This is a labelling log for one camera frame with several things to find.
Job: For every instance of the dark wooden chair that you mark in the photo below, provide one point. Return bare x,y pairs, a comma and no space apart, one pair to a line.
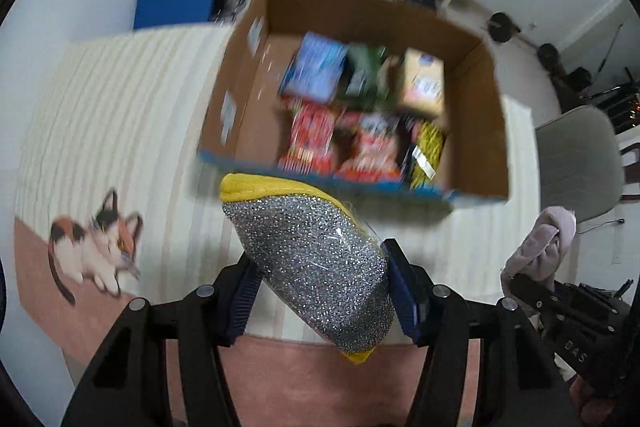
631,157

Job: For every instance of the short barbell with black plates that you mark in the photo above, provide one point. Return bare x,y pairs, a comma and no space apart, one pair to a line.
502,27

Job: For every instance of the green packet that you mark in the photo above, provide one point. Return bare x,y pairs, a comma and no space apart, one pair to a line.
365,77

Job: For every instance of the cream yellow carton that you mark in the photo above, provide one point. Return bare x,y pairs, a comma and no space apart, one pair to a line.
422,79

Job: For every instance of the striped cat print tablecloth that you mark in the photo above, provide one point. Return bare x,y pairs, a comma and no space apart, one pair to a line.
125,107

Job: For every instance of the silver glitter sponge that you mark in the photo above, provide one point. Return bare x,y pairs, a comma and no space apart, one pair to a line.
310,257

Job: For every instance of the black exercise machine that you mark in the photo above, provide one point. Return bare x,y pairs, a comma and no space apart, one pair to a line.
590,87

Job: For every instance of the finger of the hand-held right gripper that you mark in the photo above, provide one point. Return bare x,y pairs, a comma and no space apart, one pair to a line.
600,297
585,347

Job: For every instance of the red snack packet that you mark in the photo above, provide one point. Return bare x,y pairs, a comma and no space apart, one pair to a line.
310,137

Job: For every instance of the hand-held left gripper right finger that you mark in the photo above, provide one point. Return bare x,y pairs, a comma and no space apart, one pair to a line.
402,297

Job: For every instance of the black yellow packet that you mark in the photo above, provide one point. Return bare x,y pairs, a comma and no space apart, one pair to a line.
427,152

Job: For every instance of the grey chair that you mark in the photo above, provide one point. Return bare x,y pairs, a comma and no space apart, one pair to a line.
580,157

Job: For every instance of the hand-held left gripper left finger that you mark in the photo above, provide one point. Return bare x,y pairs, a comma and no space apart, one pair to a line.
242,302

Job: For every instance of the purple cloth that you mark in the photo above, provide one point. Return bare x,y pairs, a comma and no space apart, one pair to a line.
540,252

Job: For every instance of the orange snack packet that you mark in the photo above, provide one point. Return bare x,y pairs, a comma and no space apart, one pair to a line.
372,144

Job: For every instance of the blue tissue packet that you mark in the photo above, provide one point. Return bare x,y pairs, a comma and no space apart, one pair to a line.
315,67

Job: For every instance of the cardboard box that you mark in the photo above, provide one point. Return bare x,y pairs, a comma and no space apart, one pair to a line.
470,117

